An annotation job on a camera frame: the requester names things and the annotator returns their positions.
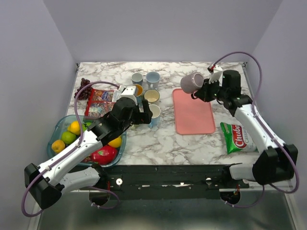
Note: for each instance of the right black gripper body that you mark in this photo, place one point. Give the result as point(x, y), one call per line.
point(210, 91)

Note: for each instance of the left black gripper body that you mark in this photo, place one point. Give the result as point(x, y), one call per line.
point(139, 118)

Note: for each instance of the light blue faceted mug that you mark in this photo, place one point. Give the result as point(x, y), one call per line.
point(156, 111)

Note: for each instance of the cream mug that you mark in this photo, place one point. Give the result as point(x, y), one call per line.
point(152, 96)

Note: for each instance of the purple mug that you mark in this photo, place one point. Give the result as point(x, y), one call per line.
point(192, 83)

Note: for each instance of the blue butterfly mug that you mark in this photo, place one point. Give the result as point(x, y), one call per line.
point(139, 90)

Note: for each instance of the grey-blue mug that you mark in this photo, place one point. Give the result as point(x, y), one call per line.
point(153, 79)

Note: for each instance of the dark blue-grey mug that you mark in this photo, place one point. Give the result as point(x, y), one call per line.
point(137, 78)

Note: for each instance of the light green mug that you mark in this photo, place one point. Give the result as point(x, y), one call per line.
point(134, 127)

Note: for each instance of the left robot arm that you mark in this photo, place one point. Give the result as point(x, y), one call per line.
point(51, 179)

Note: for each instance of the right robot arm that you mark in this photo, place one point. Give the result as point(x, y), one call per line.
point(277, 160)

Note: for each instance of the pink tray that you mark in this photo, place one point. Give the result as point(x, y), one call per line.
point(192, 117)

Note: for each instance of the yellow lemon lower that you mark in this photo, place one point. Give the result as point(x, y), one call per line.
point(116, 143)

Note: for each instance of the red candy bag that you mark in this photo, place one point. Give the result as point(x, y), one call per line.
point(101, 102)

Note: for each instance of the red dragon fruit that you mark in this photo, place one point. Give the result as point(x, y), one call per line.
point(103, 156)

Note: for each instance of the green cassava chips bag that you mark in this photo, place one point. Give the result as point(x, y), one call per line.
point(237, 139)

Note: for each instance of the orange fruit upper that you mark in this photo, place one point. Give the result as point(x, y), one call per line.
point(74, 128)

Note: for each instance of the green fruit in bowl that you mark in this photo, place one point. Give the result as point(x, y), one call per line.
point(68, 137)

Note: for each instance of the teal plastic fruit bowl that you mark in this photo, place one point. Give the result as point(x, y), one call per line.
point(62, 126)

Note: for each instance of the orange fruit in bowl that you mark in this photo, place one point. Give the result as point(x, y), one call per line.
point(58, 146)

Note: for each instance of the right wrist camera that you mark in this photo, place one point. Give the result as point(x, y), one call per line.
point(216, 72)

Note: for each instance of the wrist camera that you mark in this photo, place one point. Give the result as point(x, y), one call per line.
point(125, 91)
point(216, 72)

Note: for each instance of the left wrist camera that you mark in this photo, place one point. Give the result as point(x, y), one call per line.
point(125, 91)

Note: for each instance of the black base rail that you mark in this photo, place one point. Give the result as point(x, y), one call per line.
point(149, 182)

